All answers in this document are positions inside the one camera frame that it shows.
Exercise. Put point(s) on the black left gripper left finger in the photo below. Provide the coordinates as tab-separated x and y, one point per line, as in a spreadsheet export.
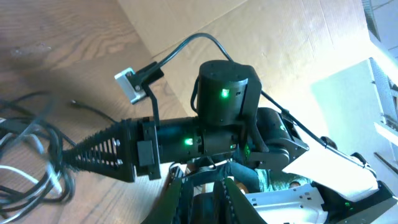
175	204

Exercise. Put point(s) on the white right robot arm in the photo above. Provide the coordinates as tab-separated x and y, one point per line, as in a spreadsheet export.
228	120

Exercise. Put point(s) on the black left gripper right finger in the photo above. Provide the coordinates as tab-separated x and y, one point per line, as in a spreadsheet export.
231	205

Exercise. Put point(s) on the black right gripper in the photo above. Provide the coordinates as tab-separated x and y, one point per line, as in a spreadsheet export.
109	152

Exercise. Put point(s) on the cardboard box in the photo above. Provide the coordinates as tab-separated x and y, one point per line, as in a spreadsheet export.
290	43

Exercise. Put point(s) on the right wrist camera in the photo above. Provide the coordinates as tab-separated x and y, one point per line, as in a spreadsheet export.
123	80

